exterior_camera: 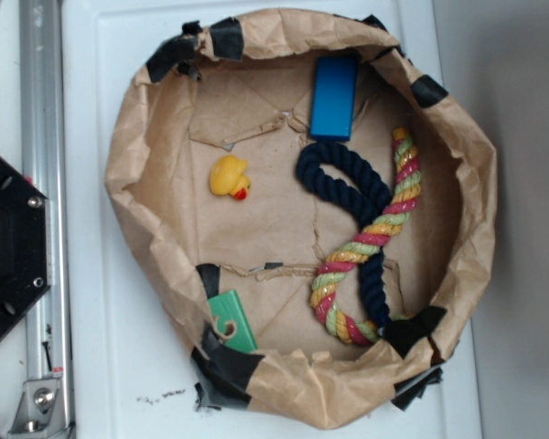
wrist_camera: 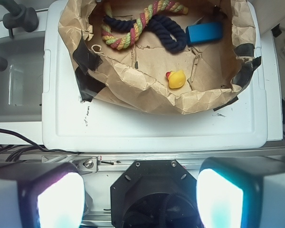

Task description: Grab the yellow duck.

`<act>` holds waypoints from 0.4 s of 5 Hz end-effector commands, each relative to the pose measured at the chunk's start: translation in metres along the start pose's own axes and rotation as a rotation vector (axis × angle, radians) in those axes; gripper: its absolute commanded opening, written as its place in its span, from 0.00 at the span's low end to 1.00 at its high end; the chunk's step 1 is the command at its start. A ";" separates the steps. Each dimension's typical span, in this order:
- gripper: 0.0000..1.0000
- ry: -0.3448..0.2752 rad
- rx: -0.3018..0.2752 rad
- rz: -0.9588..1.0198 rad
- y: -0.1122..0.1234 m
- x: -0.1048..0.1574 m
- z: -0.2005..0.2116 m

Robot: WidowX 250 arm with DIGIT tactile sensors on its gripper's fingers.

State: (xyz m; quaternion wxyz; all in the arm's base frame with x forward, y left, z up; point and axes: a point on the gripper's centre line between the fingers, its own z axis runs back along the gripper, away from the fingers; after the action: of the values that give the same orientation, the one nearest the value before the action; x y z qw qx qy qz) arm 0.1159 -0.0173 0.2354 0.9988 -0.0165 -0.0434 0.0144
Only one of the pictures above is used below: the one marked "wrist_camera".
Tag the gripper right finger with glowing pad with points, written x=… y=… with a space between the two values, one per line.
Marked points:
x=242 y=192

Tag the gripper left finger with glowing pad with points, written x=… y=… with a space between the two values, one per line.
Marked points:
x=41 y=195

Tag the yellow rubber duck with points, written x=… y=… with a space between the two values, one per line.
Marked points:
x=176 y=79

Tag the white plastic bin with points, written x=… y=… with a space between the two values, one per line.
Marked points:
x=70 y=124

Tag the black tape patch right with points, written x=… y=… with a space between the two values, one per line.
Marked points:
x=250 y=63

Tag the black tape patch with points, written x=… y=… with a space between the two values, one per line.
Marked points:
x=250 y=63
x=88 y=86

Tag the black tape patch left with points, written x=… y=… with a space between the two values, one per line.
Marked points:
x=88 y=86

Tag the crumpled brown paper liner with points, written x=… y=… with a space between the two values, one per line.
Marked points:
x=135 y=77

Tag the blue rectangular box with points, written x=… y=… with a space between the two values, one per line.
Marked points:
x=202 y=33

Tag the black clamp knob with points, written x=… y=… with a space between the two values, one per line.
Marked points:
x=19 y=16

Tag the black octagonal mount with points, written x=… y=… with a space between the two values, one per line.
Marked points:
x=155 y=194

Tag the aluminium frame rail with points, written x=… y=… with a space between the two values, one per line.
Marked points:
x=92 y=163

